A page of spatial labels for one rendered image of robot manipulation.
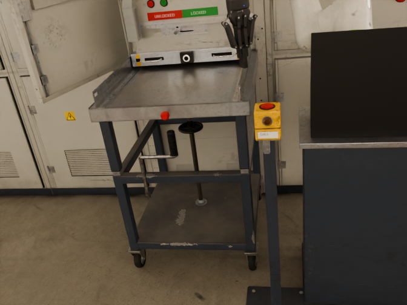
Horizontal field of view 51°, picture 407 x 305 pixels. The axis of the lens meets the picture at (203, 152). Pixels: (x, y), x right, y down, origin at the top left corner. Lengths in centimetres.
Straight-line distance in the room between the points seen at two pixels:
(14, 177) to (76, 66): 114
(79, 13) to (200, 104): 78
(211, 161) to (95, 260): 83
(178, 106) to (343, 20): 64
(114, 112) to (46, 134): 107
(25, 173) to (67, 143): 40
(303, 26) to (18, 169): 198
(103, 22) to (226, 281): 134
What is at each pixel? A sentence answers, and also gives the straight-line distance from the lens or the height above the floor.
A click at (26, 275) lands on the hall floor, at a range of 237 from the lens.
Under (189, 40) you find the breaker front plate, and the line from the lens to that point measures 202.
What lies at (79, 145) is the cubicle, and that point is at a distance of 264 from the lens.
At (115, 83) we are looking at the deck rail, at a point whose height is 87.
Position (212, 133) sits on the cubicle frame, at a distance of 238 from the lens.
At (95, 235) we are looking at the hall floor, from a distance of 246.
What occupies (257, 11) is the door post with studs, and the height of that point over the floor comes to 103.
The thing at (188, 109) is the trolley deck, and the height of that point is 83.
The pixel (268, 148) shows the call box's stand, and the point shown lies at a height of 76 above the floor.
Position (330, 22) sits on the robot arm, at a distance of 161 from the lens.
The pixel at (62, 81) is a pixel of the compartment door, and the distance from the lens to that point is 202.
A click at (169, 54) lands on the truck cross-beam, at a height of 91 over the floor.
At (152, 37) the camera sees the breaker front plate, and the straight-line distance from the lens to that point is 205.
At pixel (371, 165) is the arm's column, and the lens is 152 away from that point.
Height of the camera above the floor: 141
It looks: 28 degrees down
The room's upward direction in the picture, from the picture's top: 7 degrees counter-clockwise
